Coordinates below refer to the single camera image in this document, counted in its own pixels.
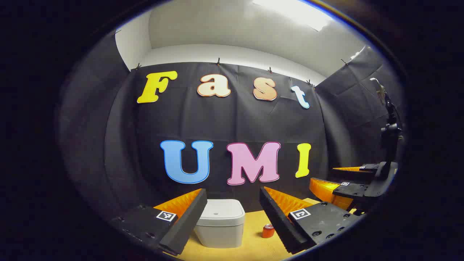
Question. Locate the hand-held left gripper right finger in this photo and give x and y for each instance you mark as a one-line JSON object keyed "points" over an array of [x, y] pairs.
{"points": [[277, 221]]}

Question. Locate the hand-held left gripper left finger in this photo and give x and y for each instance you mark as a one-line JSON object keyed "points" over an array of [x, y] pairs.
{"points": [[188, 221]]}

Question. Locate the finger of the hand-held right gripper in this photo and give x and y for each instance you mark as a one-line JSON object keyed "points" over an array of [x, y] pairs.
{"points": [[362, 173], [353, 190]]}

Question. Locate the red pop can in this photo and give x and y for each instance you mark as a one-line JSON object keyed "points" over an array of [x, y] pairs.
{"points": [[268, 231]]}

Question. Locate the white desktop garbage bin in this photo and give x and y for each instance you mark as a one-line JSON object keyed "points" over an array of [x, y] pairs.
{"points": [[221, 224]]}

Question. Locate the wooden desktop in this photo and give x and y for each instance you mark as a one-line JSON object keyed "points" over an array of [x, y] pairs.
{"points": [[250, 246]]}

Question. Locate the black backdrop cloth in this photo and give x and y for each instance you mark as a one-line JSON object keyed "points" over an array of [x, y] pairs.
{"points": [[224, 119]]}

